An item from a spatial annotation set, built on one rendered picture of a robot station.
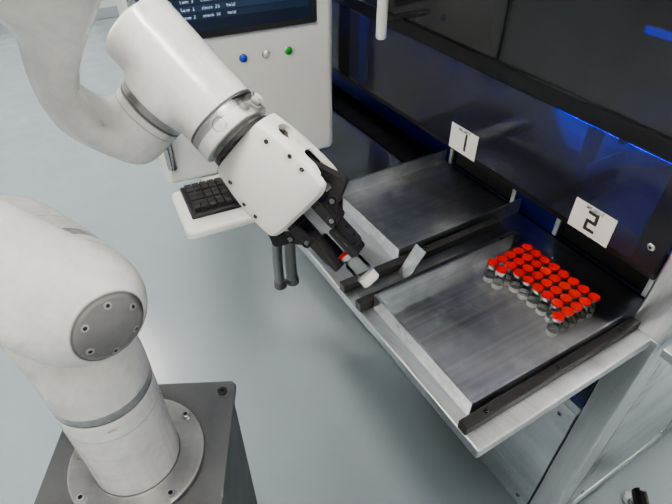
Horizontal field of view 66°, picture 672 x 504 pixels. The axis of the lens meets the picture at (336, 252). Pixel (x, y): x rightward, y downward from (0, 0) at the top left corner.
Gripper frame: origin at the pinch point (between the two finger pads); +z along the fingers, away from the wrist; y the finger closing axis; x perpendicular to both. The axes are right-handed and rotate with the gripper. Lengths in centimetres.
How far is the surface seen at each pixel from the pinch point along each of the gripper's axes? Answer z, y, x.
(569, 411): 66, 17, -50
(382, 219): 7, 21, -55
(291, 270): 6, 88, -105
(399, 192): 6, 19, -67
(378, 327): 18.4, 21.6, -25.8
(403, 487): 76, 80, -61
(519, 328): 35.3, 5.2, -34.0
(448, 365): 29.2, 13.8, -22.0
